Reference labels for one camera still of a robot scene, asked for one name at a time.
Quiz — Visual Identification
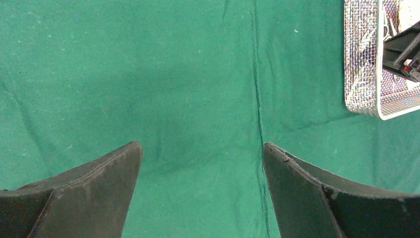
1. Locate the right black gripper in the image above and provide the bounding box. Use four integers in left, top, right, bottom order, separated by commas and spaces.
382, 22, 420, 83

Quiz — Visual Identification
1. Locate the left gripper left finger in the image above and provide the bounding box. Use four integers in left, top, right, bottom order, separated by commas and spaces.
0, 141, 143, 238

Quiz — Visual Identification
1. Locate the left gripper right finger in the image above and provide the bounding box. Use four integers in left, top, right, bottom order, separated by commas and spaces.
262, 142, 420, 238

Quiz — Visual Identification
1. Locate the metal wire mesh tray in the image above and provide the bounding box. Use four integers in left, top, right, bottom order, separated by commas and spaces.
344, 0, 420, 120

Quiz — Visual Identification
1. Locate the dark green surgical cloth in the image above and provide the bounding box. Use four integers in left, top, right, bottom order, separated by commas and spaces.
0, 0, 420, 238

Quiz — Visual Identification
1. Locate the clear gauze packet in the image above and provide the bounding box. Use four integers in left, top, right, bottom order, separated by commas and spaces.
398, 0, 420, 33

